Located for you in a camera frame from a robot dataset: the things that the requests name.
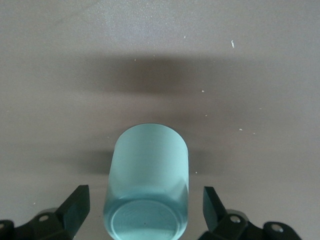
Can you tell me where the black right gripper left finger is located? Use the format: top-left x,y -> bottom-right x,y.
0,184 -> 90,240

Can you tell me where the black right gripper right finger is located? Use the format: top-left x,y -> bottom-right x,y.
199,186 -> 300,240

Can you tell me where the pale green cup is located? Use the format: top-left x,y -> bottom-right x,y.
102,122 -> 190,240

